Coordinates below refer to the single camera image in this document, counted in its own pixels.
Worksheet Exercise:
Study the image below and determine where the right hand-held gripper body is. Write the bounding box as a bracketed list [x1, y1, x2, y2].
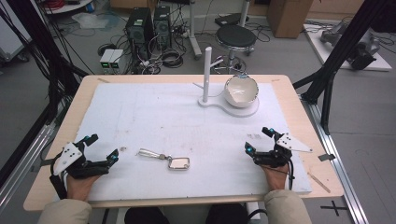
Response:
[252, 133, 314, 169]

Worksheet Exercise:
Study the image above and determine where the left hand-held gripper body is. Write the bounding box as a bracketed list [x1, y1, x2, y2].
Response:
[51, 141, 108, 180]

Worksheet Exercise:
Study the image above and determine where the silver keychain with rectangular tag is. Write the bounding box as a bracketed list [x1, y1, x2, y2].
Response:
[136, 147, 191, 172]

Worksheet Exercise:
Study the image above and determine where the person's right hand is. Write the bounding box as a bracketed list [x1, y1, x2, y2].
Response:
[262, 163, 291, 191]

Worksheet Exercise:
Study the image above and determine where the person's left hand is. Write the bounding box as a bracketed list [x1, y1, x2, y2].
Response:
[65, 173, 103, 202]

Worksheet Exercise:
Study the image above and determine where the white bowl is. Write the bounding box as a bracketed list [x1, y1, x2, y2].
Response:
[223, 74, 260, 109]

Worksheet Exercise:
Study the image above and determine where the thin wooden stick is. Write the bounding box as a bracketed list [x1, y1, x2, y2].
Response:
[307, 172, 332, 194]

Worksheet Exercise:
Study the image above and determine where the person's left leg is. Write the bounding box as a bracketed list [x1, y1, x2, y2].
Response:
[123, 206, 171, 224]

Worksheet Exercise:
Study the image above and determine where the person's leg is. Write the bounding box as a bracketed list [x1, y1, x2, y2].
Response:
[123, 206, 171, 224]
[205, 203, 250, 224]

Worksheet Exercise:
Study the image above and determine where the person's right leg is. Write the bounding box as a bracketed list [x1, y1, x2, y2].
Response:
[205, 203, 250, 224]

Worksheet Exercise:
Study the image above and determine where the white power supply box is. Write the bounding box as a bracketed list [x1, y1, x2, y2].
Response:
[99, 49, 116, 71]
[108, 49, 126, 71]

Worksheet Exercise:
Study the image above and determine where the white hook stand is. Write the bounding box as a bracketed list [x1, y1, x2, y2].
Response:
[192, 46, 261, 119]

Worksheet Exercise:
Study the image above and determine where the black round stool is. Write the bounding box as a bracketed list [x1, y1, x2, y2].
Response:
[215, 24, 259, 75]

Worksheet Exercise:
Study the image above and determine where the cardboard box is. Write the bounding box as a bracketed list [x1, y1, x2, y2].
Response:
[266, 0, 315, 39]

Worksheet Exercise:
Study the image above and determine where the clear plastic bag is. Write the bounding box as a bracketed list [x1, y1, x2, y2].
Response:
[71, 11, 121, 33]

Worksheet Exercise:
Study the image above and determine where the black flat device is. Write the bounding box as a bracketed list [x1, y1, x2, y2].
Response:
[214, 12, 250, 28]

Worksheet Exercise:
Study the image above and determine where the large black computer tower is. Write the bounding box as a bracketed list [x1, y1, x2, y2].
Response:
[125, 7, 155, 61]

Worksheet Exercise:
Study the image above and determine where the white stand leg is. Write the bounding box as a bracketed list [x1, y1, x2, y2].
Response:
[186, 0, 204, 61]

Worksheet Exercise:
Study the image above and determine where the grey robot device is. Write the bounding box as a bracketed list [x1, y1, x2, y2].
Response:
[319, 21, 381, 71]

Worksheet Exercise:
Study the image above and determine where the white floor board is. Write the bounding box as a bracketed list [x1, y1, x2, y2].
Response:
[303, 22, 393, 73]

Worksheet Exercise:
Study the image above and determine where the round white table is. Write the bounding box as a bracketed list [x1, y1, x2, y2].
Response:
[42, 0, 95, 16]

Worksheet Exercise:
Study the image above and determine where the slim black computer tower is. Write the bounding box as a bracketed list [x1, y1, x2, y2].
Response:
[152, 5, 173, 51]

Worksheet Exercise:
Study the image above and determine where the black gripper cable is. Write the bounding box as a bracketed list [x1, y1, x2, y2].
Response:
[286, 157, 296, 191]

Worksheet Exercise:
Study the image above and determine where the black gripper strap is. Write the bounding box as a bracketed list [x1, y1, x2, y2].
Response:
[49, 151, 69, 201]

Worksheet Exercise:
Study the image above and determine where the aluminium rail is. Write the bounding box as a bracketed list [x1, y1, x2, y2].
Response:
[300, 94, 371, 224]
[0, 123, 58, 214]

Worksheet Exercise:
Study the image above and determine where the small black bracket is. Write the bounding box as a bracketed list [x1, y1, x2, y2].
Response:
[318, 152, 337, 162]

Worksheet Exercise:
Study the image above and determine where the black metal frame strut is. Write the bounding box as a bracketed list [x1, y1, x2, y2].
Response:
[0, 0, 90, 125]
[291, 0, 396, 135]

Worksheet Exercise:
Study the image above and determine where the coiled black cable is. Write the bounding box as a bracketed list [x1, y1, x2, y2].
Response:
[161, 49, 185, 69]

